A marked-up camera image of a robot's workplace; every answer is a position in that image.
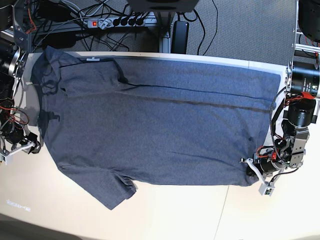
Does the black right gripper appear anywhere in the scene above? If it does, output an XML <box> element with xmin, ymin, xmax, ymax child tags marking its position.
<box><xmin>4</xmin><ymin>126</ymin><xmax>42</xmax><ymax>154</ymax></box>

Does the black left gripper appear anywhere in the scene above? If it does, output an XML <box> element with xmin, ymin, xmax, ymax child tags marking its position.
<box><xmin>246</xmin><ymin>159</ymin><xmax>286</xmax><ymax>177</ymax></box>

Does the blue-grey T-shirt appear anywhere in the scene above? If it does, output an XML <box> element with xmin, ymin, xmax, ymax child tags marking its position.
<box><xmin>31</xmin><ymin>47</ymin><xmax>281</xmax><ymax>209</ymax></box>

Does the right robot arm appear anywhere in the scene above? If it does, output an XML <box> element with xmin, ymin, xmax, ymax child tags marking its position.
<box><xmin>0</xmin><ymin>0</ymin><xmax>41</xmax><ymax>157</ymax></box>

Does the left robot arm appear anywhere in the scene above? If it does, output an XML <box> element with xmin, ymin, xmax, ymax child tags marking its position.
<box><xmin>242</xmin><ymin>0</ymin><xmax>320</xmax><ymax>179</ymax></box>

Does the black box under table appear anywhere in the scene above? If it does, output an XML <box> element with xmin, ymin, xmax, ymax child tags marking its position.
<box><xmin>42</xmin><ymin>32</ymin><xmax>77</xmax><ymax>49</ymax></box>

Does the white power strip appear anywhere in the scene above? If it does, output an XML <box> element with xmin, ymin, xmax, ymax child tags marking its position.
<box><xmin>84</xmin><ymin>16</ymin><xmax>146</xmax><ymax>30</ymax></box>

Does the black power adapter brick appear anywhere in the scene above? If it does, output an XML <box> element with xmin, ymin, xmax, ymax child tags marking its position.
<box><xmin>171</xmin><ymin>20</ymin><xmax>189</xmax><ymax>54</ymax></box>

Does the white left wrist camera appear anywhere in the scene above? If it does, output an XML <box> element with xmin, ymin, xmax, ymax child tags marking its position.
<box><xmin>258</xmin><ymin>183</ymin><xmax>275</xmax><ymax>196</ymax></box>

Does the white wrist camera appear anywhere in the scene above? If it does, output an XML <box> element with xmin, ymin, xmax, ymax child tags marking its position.
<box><xmin>0</xmin><ymin>152</ymin><xmax>13</xmax><ymax>165</ymax></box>
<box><xmin>258</xmin><ymin>183</ymin><xmax>275</xmax><ymax>196</ymax></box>

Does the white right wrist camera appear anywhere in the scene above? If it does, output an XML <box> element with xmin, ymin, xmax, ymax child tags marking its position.
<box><xmin>0</xmin><ymin>152</ymin><xmax>13</xmax><ymax>165</ymax></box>

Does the black camera mount overhead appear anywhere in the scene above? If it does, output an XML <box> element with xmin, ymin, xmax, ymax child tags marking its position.
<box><xmin>127</xmin><ymin>0</ymin><xmax>199</xmax><ymax>13</ymax></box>

